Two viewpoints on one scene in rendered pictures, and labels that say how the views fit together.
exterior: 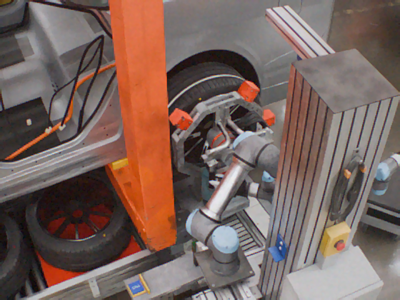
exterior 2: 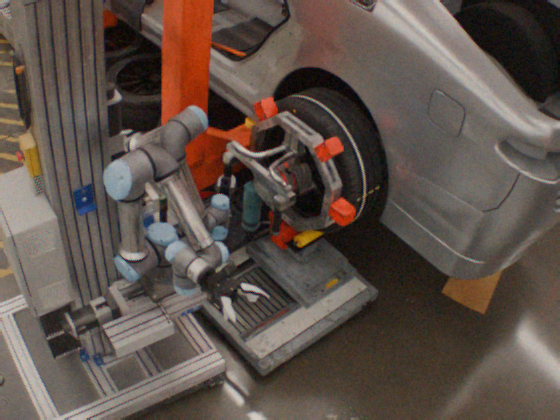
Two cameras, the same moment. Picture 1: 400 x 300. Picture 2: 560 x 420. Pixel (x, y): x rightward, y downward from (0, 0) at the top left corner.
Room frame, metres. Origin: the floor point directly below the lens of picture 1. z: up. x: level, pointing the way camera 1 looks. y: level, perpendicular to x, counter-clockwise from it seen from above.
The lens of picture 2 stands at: (1.45, -2.18, 2.74)
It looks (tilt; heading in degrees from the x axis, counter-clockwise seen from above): 44 degrees down; 72
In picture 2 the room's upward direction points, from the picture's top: 8 degrees clockwise
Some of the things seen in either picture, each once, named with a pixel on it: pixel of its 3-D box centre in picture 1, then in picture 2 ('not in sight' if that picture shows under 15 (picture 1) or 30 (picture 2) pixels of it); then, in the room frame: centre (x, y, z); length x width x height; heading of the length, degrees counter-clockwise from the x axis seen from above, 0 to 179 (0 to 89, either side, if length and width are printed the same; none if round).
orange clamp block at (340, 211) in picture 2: (265, 118); (341, 212); (2.33, -0.35, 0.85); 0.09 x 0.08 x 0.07; 118
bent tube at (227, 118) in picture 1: (247, 121); (290, 164); (2.12, -0.22, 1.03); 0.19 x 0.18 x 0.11; 28
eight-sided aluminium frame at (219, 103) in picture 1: (218, 137); (292, 173); (2.18, -0.08, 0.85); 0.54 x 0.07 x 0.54; 118
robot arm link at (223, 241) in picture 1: (224, 243); not in sight; (1.37, -0.09, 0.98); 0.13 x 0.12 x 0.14; 47
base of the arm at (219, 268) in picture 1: (224, 258); not in sight; (1.36, -0.09, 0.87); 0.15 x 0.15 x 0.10
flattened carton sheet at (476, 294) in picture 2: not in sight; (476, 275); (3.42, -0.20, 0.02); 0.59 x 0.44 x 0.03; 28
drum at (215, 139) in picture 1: (225, 145); (280, 179); (2.12, -0.11, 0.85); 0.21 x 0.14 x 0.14; 28
